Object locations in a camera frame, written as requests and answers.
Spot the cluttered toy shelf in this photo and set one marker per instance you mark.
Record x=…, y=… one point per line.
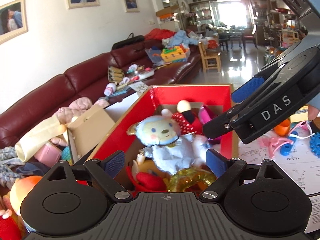
x=277, y=30

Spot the dining table with chairs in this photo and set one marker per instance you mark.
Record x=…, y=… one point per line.
x=235, y=36

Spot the blue bear foil balloon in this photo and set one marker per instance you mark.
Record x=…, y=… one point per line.
x=162, y=130

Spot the red polka dot doll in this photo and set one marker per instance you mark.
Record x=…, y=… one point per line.
x=185, y=120

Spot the large framed wall photo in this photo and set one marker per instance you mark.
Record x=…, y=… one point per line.
x=12, y=20

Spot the pink toy sunglasses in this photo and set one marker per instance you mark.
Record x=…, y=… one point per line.
x=300, y=127

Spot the red plush with white paws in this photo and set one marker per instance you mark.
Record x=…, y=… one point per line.
x=8, y=227

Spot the red clothes pile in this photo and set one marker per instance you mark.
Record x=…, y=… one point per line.
x=160, y=33

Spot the white fluffy plush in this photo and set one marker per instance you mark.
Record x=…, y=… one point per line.
x=200, y=147

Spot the small framed wall photo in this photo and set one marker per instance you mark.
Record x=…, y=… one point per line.
x=130, y=1

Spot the grey blue knitted cloth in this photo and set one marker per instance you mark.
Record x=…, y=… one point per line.
x=7, y=162

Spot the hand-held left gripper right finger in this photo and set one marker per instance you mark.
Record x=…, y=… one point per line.
x=217, y=163

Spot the cream cloth bag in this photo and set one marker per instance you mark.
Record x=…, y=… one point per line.
x=37, y=137

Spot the pink toy glasses frame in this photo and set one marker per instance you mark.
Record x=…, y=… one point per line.
x=271, y=143

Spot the open brown cardboard box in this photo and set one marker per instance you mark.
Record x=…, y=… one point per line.
x=90, y=130

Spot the yellow snack pack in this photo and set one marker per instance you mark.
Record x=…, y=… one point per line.
x=115, y=74

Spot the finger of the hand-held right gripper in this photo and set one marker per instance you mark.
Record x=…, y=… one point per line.
x=247, y=88
x=215, y=130

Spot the person's right hand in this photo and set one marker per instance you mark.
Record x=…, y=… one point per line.
x=314, y=111

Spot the printed instruction sheet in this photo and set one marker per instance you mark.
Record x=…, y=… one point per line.
x=287, y=170

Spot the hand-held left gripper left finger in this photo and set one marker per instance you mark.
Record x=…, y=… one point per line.
x=115, y=161

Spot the orange plastic cup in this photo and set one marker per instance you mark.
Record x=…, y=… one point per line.
x=282, y=128

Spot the pink plush toy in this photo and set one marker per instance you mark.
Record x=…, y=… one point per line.
x=80, y=103

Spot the blue two-hole connector piece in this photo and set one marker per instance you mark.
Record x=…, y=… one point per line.
x=286, y=148

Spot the pink bottle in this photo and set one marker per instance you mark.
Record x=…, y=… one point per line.
x=206, y=116

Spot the pink plastic case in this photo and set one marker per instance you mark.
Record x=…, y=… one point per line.
x=47, y=155

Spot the dark red leather sofa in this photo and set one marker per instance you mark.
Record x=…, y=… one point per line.
x=82, y=80

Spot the tray of small toys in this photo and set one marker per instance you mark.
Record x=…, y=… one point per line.
x=140, y=72

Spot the red plush toy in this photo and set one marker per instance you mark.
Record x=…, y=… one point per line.
x=147, y=180

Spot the gold foil balloon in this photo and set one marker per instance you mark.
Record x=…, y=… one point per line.
x=190, y=177

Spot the small pink white plush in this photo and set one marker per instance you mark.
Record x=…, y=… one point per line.
x=110, y=88

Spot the yellow toy set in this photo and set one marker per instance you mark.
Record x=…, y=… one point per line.
x=172, y=55

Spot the teal dotted ball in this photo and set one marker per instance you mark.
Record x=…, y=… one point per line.
x=66, y=153

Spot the blue plastic toy gear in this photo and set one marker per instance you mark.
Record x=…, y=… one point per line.
x=315, y=145

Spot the grey zip pouch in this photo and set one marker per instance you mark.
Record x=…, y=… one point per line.
x=153, y=55

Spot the wooden chair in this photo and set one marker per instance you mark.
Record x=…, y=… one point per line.
x=210, y=62

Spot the red gift box container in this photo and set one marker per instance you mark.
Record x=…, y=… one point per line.
x=190, y=92

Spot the black bag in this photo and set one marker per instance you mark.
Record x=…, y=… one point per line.
x=127, y=41

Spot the light blue clothes pile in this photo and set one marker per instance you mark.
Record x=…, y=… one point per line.
x=180, y=38

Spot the dark blue cloth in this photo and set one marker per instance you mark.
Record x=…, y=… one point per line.
x=32, y=168

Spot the peach shaped plush toy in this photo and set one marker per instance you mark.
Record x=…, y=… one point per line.
x=22, y=190

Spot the yellow cardboard box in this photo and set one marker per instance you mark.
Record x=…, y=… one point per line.
x=301, y=115

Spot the white patterned card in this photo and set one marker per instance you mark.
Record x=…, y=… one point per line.
x=138, y=86

